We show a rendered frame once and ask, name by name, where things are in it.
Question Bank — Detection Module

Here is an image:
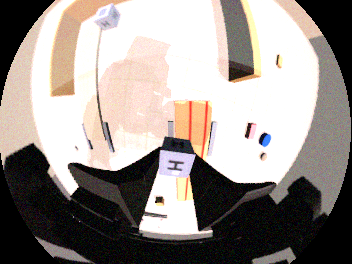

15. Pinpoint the tan cube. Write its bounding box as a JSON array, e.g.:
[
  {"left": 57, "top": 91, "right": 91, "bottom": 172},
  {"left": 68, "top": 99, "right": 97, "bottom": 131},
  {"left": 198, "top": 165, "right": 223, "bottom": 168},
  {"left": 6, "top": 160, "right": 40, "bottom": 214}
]
[{"left": 155, "top": 196, "right": 164, "bottom": 207}]

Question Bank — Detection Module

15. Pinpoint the small blue block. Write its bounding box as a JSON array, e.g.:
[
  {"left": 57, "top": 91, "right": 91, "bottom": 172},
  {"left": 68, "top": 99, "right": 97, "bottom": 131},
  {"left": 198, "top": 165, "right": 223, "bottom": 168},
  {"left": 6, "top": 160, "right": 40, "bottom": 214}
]
[{"left": 259, "top": 132, "right": 271, "bottom": 147}]

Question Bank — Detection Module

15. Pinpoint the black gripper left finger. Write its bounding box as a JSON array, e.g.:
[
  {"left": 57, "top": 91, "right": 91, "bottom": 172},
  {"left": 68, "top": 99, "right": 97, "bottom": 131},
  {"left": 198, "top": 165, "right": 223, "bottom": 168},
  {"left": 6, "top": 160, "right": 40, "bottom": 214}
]
[{"left": 68, "top": 147, "right": 161, "bottom": 228}]

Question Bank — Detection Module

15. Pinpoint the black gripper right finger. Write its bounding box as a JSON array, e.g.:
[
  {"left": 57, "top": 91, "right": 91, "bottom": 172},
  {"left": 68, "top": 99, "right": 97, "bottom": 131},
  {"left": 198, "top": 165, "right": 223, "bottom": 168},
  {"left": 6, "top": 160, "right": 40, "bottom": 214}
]
[{"left": 189, "top": 153, "right": 276, "bottom": 232}]

